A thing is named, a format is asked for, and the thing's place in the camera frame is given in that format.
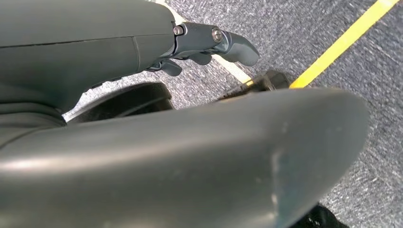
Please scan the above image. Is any yellow floor tape square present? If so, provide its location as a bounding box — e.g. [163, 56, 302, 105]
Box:
[155, 0, 401, 89]

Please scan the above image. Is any robot's black left foot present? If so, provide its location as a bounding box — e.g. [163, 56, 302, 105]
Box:
[219, 69, 292, 101]

